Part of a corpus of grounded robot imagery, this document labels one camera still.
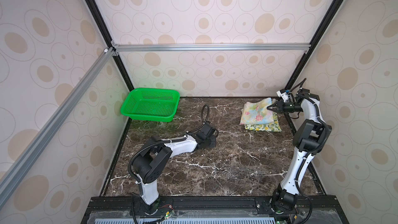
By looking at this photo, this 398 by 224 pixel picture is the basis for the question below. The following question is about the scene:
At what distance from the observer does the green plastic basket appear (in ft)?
3.53

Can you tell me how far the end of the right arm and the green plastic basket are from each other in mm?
626

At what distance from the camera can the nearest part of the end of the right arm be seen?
2.44ft
